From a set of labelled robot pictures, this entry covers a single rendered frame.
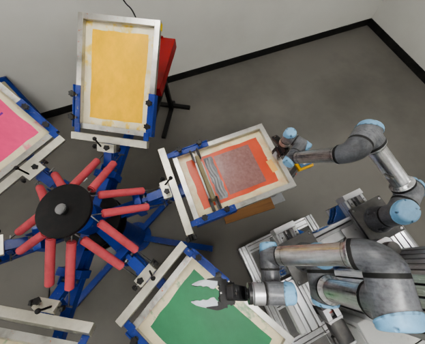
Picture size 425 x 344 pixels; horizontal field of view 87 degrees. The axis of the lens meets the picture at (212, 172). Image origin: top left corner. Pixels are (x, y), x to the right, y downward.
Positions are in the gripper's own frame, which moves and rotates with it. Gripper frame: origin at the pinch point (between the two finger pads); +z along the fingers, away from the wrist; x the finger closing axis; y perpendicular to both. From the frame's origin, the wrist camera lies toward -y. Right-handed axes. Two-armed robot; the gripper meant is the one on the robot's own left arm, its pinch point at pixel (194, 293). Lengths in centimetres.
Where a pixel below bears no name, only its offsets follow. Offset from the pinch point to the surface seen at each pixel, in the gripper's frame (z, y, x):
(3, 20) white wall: 181, 16, 216
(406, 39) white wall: -298, 99, 337
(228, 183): -19, 62, 75
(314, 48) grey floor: -170, 121, 350
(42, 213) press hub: 88, 31, 40
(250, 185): -35, 62, 73
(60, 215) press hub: 78, 31, 39
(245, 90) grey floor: -55, 133, 265
